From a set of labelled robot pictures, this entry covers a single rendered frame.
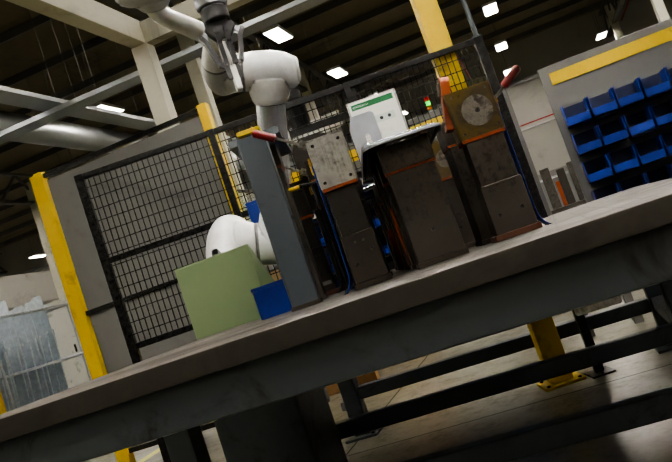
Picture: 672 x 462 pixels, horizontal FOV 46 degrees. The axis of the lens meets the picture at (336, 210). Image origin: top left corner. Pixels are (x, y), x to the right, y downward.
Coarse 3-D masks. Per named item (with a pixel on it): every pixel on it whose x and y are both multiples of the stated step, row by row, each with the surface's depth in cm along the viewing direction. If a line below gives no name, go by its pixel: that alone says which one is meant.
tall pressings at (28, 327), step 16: (0, 304) 1183; (32, 304) 1238; (0, 320) 1163; (16, 320) 1191; (32, 320) 1235; (48, 320) 1245; (0, 336) 1143; (16, 336) 1171; (32, 336) 1198; (48, 336) 1242; (0, 352) 1123; (16, 352) 1169; (32, 352) 1182; (48, 352) 1223; (16, 368) 1149; (48, 368) 1220; (0, 384) 1102; (16, 384) 1147; (32, 384) 1174; (48, 384) 1201; (64, 384) 1227; (16, 400) 1112; (32, 400) 1154
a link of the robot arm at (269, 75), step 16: (256, 64) 264; (272, 64) 264; (288, 64) 265; (256, 80) 265; (272, 80) 265; (288, 80) 267; (256, 96) 268; (272, 96) 267; (288, 96) 272; (272, 112) 270; (288, 160) 279; (288, 176) 280; (256, 224) 286; (256, 240) 282; (272, 256) 283
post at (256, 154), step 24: (240, 144) 195; (264, 144) 195; (264, 168) 195; (264, 192) 194; (264, 216) 194; (288, 216) 194; (288, 240) 193; (288, 264) 193; (288, 288) 192; (312, 288) 192
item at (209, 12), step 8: (208, 8) 213; (216, 8) 213; (224, 8) 214; (208, 16) 213; (216, 16) 213; (224, 16) 214; (208, 24) 214; (216, 24) 215; (224, 24) 215; (232, 24) 216; (208, 32) 214; (232, 32) 216; (216, 40) 215; (224, 40) 216
